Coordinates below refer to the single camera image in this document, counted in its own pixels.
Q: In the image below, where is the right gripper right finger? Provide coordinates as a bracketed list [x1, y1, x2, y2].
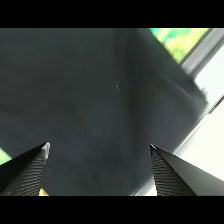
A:
[149, 143, 224, 197]

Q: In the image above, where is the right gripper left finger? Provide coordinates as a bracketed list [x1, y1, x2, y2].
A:
[0, 141, 52, 197]

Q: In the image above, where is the black garment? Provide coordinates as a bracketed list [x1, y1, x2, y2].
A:
[0, 27, 209, 197]

